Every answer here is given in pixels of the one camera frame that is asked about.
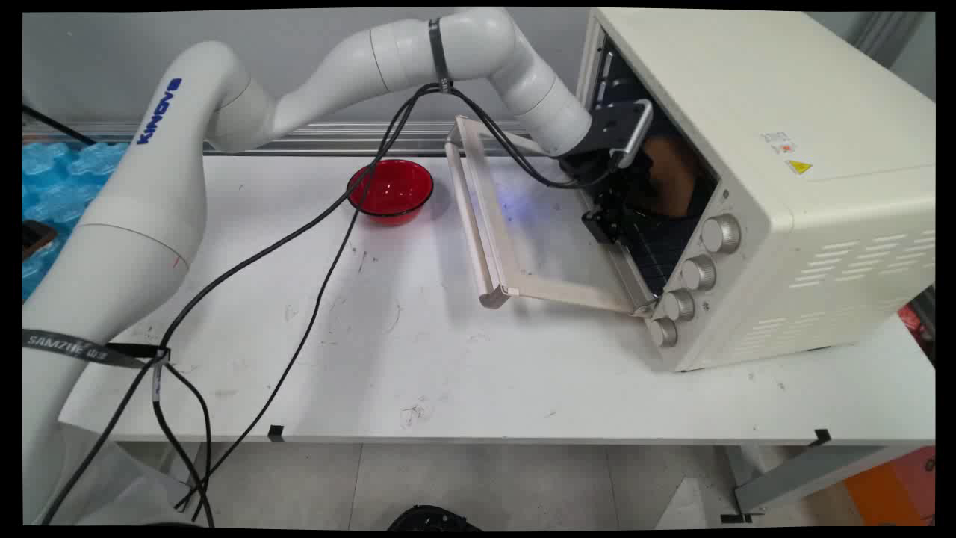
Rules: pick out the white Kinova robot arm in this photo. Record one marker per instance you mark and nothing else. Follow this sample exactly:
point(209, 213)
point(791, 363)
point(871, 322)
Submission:
point(149, 187)

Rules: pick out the white red label sticker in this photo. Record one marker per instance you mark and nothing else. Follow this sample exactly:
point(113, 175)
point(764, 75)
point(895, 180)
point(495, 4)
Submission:
point(778, 142)

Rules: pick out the blue bubble wrap sheet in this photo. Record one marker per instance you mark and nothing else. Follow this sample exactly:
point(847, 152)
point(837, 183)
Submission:
point(60, 179)

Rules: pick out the aluminium rail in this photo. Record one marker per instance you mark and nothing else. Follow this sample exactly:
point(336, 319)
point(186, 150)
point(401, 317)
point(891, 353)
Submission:
point(328, 138)

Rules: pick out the yellow warning sticker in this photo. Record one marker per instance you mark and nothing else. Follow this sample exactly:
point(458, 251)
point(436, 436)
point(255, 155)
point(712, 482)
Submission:
point(798, 167)

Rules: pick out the brown bread slice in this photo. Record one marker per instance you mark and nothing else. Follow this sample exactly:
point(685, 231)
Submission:
point(672, 175)

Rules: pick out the large silver oven knob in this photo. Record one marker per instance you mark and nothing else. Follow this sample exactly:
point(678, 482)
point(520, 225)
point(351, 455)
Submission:
point(721, 234)

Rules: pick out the black round floor object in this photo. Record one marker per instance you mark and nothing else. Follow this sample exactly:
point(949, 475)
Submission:
point(433, 518)

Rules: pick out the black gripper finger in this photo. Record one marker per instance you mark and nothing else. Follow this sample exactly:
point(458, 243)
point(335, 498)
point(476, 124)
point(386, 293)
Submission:
point(626, 196)
point(602, 224)

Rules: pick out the red plastic bowl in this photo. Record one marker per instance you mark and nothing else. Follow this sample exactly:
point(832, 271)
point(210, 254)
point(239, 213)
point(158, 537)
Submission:
point(390, 190)

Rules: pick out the small silver oven knob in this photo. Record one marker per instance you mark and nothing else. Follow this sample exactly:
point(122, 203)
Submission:
point(663, 333)

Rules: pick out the grey metal table leg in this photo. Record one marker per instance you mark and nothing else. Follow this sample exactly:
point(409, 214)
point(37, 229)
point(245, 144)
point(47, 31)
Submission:
point(806, 474)

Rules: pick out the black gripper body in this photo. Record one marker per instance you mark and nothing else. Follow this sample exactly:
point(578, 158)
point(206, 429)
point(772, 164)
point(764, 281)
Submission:
point(590, 166)

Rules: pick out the red patterned object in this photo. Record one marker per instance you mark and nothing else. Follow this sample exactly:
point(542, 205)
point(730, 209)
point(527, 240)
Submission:
point(917, 325)

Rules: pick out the orange box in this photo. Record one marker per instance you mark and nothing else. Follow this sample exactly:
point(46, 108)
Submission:
point(892, 489)

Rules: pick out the cream glass oven door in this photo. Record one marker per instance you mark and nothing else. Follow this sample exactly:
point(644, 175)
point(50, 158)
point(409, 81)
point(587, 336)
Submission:
point(485, 217)

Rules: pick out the cream toaster oven body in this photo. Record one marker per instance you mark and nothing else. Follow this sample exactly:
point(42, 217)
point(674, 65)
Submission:
point(784, 112)

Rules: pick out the brown flat phone-like object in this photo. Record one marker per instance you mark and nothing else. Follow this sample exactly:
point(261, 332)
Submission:
point(36, 239)

